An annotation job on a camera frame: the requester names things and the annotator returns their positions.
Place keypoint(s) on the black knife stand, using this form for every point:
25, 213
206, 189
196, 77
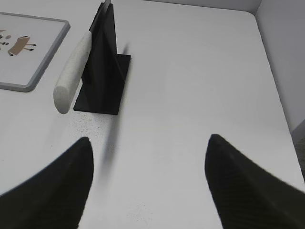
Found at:
105, 72

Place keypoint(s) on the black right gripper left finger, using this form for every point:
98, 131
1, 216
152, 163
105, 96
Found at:
55, 197

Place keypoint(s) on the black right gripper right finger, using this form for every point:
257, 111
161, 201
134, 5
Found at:
245, 195

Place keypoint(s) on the grey-rimmed deer cutting board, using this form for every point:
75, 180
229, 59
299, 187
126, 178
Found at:
27, 46

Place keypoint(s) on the white-handled kitchen knife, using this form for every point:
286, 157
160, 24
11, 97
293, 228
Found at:
70, 76

